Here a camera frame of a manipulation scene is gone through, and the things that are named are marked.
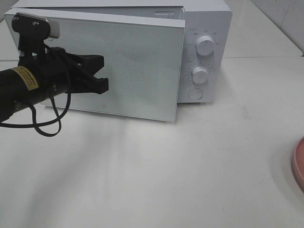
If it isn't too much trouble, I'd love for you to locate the white upper power knob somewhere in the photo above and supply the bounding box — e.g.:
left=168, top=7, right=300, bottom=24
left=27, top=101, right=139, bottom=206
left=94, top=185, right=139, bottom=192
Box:
left=195, top=34, right=215, bottom=56

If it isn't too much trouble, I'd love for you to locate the white microwave door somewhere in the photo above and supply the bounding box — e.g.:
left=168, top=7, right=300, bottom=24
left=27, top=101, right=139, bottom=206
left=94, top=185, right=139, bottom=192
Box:
left=4, top=8, right=185, bottom=122

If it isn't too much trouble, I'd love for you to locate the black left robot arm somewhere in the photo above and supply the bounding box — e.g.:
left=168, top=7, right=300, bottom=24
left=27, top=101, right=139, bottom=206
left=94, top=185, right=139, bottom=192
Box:
left=0, top=12, right=109, bottom=121

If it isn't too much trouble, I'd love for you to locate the white timer knob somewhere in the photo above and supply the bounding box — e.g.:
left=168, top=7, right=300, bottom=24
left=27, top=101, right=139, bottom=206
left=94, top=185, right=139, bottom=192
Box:
left=192, top=66, right=209, bottom=84

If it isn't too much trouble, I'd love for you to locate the pink round plate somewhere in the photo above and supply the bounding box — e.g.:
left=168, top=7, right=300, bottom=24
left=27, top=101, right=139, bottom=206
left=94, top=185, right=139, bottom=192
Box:
left=292, top=137, right=304, bottom=192

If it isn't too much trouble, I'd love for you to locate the round door release button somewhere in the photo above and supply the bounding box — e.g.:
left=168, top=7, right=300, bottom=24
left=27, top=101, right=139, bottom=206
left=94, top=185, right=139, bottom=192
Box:
left=188, top=88, right=203, bottom=100

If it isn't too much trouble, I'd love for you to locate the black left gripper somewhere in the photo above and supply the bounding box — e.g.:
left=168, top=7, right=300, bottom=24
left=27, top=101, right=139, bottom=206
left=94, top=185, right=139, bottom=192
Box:
left=11, top=13, right=109, bottom=105

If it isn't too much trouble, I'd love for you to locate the white microwave oven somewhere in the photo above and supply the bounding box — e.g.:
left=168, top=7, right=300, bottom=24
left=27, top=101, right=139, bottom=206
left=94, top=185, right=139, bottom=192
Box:
left=11, top=0, right=232, bottom=103

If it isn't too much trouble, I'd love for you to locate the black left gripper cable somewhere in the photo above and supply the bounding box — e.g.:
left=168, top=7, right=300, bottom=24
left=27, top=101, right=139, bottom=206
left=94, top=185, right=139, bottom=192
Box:
left=0, top=44, right=72, bottom=138

